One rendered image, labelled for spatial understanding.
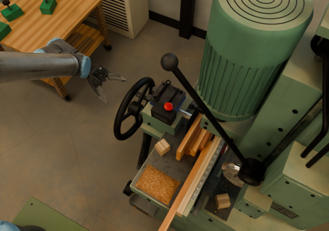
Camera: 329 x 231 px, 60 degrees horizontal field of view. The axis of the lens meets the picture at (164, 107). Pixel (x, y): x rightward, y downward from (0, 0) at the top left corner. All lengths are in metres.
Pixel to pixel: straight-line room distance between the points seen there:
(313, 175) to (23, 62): 0.77
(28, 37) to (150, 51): 0.96
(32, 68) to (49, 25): 1.12
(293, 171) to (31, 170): 1.77
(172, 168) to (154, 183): 0.09
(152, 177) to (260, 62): 0.55
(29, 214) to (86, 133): 0.91
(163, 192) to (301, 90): 0.55
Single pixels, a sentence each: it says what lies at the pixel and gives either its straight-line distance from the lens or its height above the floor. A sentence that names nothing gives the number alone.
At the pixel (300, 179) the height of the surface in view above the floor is 1.30.
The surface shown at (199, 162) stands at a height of 0.94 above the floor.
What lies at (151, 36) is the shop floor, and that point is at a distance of 2.56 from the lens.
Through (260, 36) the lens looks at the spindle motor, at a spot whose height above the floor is 1.49.
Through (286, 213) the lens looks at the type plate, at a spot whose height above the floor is 0.89.
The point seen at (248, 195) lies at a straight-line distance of 0.81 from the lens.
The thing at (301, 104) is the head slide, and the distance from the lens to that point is 0.61.
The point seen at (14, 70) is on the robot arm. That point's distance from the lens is 0.87.
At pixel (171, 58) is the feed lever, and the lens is 0.54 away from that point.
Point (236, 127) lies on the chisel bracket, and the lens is 0.88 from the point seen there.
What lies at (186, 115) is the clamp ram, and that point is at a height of 0.96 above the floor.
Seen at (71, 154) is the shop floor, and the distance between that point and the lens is 2.06.
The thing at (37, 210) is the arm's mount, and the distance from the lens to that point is 1.32.
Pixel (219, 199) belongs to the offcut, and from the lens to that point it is 1.04.
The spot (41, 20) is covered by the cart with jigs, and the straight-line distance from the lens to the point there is 2.08.
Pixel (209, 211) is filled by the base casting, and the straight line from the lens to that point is 1.06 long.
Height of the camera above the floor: 1.84
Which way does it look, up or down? 60 degrees down
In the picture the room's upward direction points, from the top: straight up
